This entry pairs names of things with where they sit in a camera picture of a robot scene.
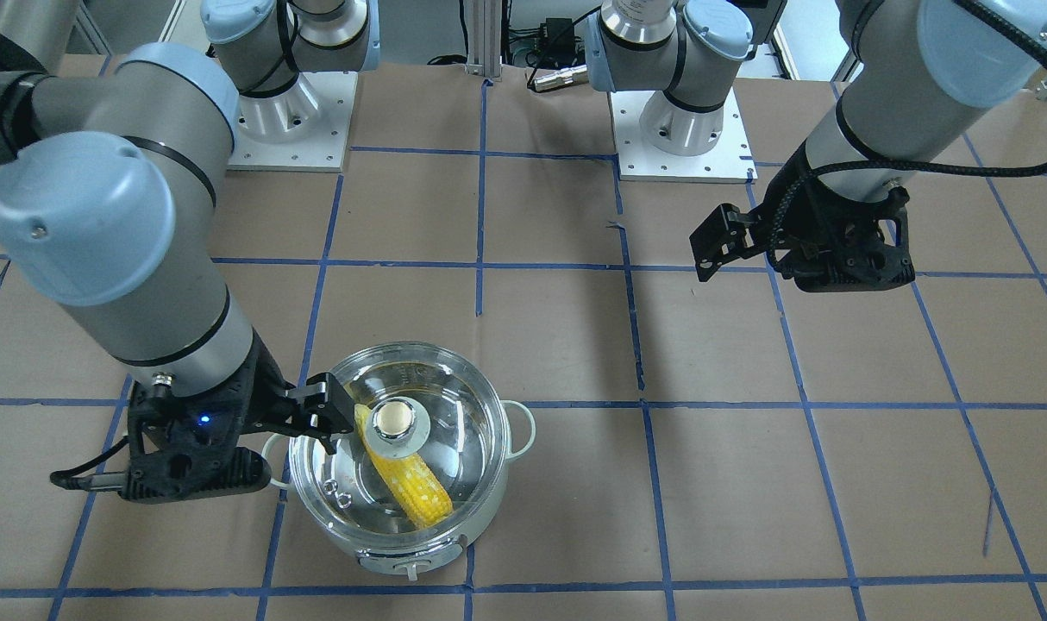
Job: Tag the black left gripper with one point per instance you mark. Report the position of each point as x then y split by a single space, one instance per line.
792 200

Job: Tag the aluminium frame post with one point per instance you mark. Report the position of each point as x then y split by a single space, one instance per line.
485 23

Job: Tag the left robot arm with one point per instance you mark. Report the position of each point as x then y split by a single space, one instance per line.
930 69

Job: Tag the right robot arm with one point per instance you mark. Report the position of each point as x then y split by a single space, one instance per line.
107 191

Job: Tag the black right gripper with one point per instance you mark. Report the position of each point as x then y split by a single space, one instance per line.
262 390

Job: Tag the black power adapter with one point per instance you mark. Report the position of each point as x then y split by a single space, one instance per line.
556 36

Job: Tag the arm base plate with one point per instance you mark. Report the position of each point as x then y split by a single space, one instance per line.
304 129
660 143

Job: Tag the yellow corn cob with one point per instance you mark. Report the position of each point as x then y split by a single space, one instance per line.
409 479

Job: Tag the glass pot lid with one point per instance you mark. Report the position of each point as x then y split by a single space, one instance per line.
398 440

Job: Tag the pale green cooking pot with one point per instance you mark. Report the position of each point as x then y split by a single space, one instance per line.
403 517

